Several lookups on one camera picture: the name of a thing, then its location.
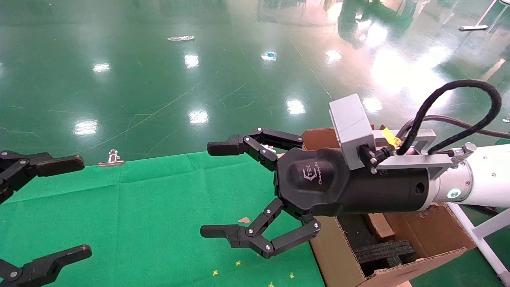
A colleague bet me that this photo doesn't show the black foam insert block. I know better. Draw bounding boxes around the black foam insert block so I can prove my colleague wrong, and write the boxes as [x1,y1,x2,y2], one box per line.
[353,239,416,276]

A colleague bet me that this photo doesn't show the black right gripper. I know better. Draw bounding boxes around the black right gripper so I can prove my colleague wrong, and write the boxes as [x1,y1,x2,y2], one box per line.
[200,128,432,259]

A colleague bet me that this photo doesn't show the small brown cardboard box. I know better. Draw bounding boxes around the small brown cardboard box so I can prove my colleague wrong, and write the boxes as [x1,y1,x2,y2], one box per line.
[367,212,395,240]

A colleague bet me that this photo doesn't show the white stand base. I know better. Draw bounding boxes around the white stand base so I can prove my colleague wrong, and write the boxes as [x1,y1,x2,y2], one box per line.
[459,0,498,31]

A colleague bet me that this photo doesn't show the thick black braided cable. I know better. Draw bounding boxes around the thick black braided cable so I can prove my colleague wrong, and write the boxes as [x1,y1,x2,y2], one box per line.
[396,80,504,156]

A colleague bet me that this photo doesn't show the silver binder clip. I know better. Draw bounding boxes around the silver binder clip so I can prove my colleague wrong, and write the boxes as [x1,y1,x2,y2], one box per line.
[98,149,124,167]

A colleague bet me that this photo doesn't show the yellow cable tag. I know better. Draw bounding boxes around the yellow cable tag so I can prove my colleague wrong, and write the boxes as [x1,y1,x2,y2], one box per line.
[382,128,402,147]

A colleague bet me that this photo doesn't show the silver cable connector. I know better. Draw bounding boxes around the silver cable connector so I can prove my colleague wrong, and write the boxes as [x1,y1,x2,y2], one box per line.
[452,143,478,164]

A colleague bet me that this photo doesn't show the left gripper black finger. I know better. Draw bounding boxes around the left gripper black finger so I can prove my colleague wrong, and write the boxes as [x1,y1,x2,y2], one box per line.
[0,245,92,287]
[0,150,85,204]

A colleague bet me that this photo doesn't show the white metal frame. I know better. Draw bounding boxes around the white metal frame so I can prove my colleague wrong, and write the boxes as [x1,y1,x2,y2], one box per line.
[448,202,510,287]

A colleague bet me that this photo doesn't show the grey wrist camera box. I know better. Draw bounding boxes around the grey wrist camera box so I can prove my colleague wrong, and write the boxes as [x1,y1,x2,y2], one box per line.
[329,94,377,171]

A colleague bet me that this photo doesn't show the green table cloth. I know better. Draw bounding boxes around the green table cloth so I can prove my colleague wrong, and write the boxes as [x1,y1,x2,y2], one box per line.
[0,151,325,287]

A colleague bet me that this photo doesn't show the grey metal camera bracket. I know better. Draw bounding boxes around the grey metal camera bracket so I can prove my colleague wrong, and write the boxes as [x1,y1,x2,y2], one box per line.
[373,128,455,181]

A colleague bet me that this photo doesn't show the large open cardboard carton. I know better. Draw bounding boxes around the large open cardboard carton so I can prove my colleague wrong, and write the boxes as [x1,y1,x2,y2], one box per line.
[302,128,477,287]

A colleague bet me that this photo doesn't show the long smooth black cable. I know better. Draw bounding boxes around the long smooth black cable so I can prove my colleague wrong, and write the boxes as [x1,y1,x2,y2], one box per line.
[398,115,510,140]

